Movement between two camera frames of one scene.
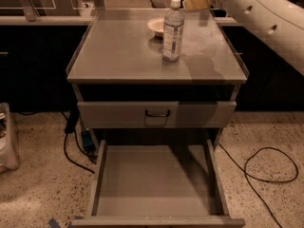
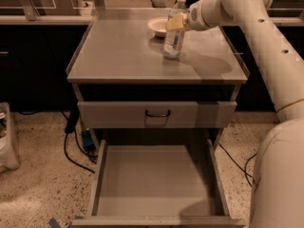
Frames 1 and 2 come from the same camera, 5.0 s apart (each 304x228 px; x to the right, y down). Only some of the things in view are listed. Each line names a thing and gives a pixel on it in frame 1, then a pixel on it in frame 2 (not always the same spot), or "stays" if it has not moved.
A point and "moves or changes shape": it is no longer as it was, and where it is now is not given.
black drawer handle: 160,115 stays
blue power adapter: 87,140 stays
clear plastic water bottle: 173,28 moves or changes shape
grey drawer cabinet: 127,92 stays
